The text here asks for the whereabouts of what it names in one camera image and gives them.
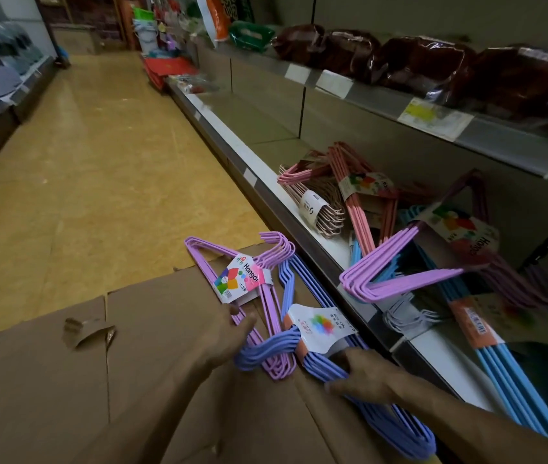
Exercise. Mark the person's left hand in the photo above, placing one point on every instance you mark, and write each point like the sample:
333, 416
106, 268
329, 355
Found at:
228, 338

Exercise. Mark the person's right hand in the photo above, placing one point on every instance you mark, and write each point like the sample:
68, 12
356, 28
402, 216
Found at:
375, 379

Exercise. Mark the lilac hanger bundle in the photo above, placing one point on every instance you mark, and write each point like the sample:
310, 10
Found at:
399, 285
240, 280

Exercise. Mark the grey hanger bundle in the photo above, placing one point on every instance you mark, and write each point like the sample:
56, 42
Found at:
407, 318

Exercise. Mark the periwinkle blue hanger bundle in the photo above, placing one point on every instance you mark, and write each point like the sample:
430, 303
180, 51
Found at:
320, 328

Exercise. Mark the light blue hanger bundle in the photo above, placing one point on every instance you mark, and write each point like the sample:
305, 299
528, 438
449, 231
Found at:
511, 376

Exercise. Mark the pink hanger bundle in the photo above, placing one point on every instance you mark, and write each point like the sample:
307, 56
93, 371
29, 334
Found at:
362, 224

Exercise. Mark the rose gold metal hanger bundle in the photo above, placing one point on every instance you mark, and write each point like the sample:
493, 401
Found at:
312, 207

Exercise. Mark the grey store shelf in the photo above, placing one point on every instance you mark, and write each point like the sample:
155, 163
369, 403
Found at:
506, 137

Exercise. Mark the person's left forearm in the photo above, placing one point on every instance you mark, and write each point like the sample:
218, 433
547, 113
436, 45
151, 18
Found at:
148, 420

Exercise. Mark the person's right forearm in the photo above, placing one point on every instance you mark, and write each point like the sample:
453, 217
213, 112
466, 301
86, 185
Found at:
472, 430

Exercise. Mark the flattened brown cardboard box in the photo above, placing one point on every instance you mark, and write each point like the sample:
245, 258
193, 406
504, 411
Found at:
61, 381

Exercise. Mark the clear wrapped packet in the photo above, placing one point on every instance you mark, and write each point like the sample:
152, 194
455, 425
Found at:
194, 84

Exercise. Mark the green plastic basket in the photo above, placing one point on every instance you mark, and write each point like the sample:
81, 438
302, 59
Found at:
252, 37

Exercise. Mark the white bucket stack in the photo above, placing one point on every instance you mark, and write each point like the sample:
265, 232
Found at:
147, 36

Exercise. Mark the pile of colourful small goods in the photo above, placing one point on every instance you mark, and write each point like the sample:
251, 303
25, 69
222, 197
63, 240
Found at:
172, 28

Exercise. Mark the row of brown wrapped packets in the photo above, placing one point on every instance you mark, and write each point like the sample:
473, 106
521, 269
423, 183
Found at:
424, 67

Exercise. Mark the orange printed bag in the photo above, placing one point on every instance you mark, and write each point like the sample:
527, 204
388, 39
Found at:
218, 16

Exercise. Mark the blue plastic item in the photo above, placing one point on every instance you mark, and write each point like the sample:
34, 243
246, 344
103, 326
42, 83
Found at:
62, 54

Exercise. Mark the small brown cardboard box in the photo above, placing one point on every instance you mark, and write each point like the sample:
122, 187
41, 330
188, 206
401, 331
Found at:
76, 40

